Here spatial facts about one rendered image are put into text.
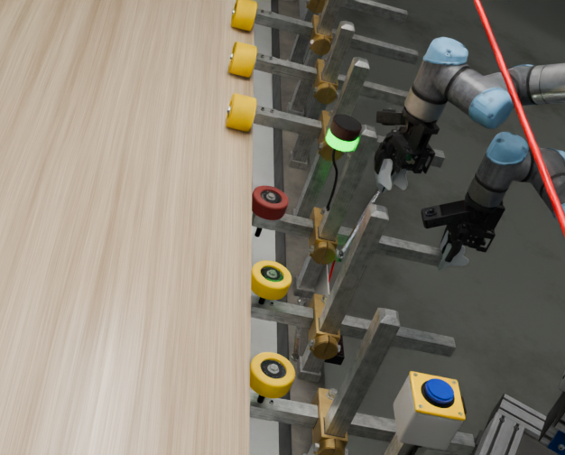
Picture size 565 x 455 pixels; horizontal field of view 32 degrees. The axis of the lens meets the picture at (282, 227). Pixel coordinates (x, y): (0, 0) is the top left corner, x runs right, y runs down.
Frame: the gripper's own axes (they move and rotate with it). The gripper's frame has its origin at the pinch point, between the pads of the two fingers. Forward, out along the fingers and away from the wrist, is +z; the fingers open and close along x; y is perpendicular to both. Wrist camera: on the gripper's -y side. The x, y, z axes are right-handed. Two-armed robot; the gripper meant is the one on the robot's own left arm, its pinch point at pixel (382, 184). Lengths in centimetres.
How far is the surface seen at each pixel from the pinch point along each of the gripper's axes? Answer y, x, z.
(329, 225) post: 1.3, -9.7, 9.9
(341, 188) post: 1.1, -10.3, 0.0
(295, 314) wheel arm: 18.8, -22.1, 18.0
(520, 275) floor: -71, 138, 101
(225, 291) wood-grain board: 18.6, -39.2, 10.7
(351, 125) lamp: -0.8, -12.5, -14.3
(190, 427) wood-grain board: 48, -55, 11
